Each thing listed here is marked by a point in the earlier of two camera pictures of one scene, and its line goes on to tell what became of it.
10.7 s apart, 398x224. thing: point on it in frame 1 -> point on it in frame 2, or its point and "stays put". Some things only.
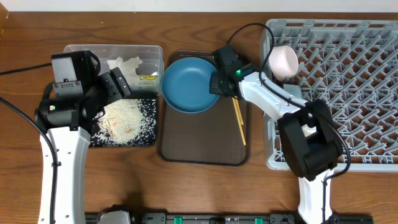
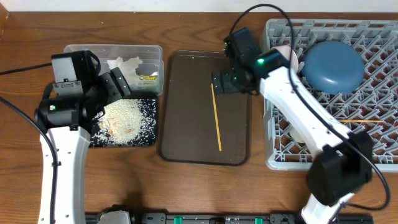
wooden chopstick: x=239 y=121 -> x=215 y=115
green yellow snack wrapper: x=147 y=77 stays put
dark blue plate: x=185 y=85 -> x=333 y=67
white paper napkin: x=127 y=68 stays put
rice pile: x=125 y=122 stays put
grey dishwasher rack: x=350 y=66 stays put
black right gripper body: x=216 y=83 stays put
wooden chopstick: x=239 y=111 -> x=361 y=121
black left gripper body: x=108 y=90 stays put
